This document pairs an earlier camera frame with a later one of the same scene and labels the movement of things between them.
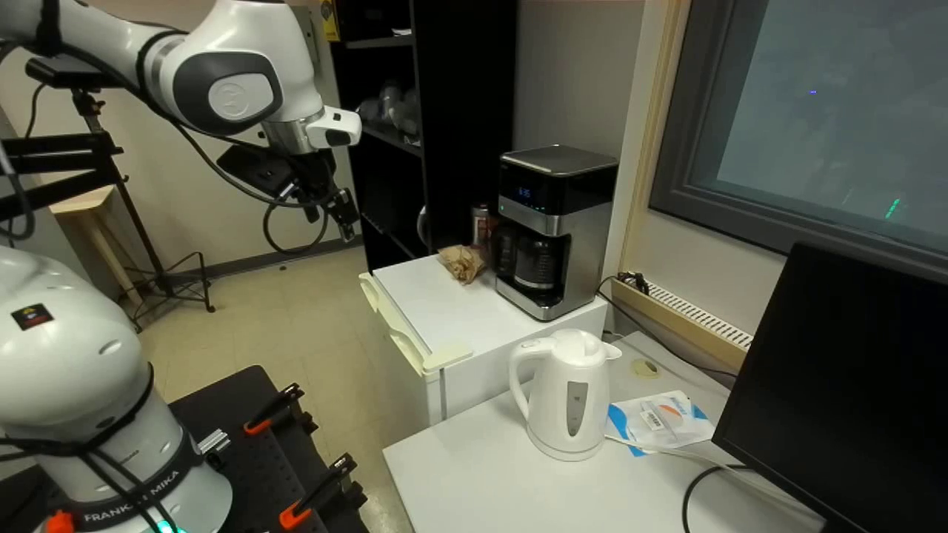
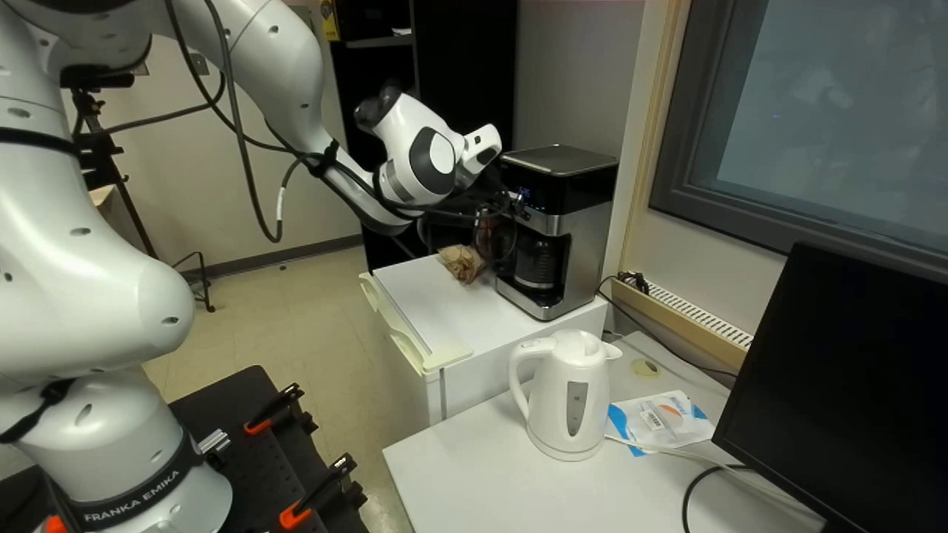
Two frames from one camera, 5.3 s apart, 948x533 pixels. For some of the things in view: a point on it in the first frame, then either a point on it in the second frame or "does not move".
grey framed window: [813, 123] does not move
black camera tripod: [72, 82] does not move
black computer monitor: [843, 391] does not move
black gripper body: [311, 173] to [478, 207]
